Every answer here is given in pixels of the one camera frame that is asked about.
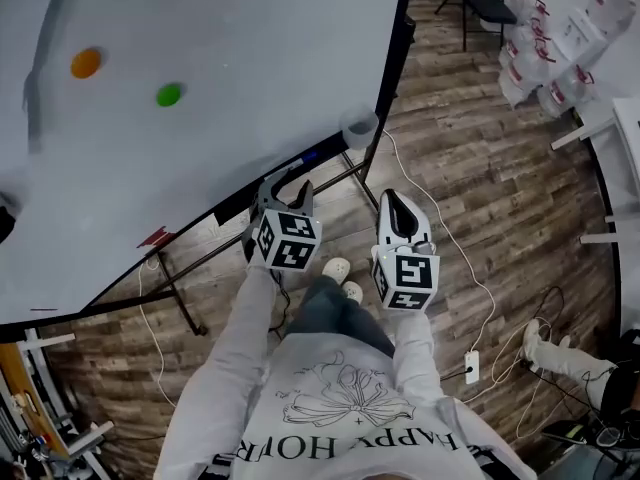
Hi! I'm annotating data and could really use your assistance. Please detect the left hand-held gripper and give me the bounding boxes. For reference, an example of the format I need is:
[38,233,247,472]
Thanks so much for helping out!
[242,167,324,273]

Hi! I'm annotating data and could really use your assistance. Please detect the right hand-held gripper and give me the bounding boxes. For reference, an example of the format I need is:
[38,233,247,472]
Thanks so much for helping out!
[370,190,442,313]

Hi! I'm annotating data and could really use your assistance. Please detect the person's left forearm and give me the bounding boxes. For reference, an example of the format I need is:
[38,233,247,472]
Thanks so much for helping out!
[189,260,281,419]

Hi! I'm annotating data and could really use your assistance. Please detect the person's right forearm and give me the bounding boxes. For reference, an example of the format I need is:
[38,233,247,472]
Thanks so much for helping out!
[392,309,446,404]

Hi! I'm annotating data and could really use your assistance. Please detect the large white whiteboard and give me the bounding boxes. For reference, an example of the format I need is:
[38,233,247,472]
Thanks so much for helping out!
[0,0,419,342]

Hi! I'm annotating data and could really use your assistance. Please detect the clear plastic cup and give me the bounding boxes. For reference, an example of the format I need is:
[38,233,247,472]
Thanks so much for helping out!
[338,105,380,150]

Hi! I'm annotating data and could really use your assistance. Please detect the grey blue jeans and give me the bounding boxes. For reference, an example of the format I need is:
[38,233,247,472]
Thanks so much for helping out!
[284,275,396,359]

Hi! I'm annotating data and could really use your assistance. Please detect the red tape patch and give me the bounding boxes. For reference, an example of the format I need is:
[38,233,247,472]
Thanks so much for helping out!
[135,225,176,249]

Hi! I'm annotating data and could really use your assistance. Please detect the white printed sweatshirt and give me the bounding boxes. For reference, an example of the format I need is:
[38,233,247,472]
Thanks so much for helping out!
[154,332,539,480]

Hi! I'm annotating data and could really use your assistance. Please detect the green round magnet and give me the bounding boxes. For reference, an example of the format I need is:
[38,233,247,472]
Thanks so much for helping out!
[155,82,184,109]

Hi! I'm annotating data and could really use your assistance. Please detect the white power strip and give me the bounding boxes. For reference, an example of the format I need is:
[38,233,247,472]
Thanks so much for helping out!
[463,350,481,386]

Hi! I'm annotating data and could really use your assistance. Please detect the group of clear water jugs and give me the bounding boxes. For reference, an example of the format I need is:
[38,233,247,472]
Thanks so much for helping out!
[498,0,596,119]

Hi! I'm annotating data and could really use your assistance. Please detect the black folding chair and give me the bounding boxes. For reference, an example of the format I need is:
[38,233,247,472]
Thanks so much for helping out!
[434,0,519,52]

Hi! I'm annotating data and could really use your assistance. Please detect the orange round magnet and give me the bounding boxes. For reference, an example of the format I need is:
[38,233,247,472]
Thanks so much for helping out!
[69,47,103,80]

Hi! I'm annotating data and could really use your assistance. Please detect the white table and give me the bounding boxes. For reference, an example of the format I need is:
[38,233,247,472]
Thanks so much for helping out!
[549,97,640,244]

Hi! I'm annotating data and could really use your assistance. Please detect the black flat device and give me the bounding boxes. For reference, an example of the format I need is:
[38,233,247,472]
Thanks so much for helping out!
[542,420,589,444]

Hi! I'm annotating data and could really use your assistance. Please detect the white water dispenser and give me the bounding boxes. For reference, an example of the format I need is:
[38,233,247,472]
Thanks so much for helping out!
[554,0,639,64]

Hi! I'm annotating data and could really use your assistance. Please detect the wooden table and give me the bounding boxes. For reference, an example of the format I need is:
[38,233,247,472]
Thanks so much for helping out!
[0,342,71,462]

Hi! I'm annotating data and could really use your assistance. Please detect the white power strip cable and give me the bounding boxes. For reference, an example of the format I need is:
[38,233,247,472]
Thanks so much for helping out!
[380,128,497,354]

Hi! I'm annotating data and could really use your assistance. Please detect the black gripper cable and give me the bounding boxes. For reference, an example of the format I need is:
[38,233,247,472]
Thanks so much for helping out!
[269,269,292,334]

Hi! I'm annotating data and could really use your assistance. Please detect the tangled white cable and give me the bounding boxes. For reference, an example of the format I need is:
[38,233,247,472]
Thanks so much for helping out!
[462,317,556,439]

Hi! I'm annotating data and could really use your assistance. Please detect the long white floor cable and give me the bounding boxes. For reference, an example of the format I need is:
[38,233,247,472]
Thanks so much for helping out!
[137,257,179,409]

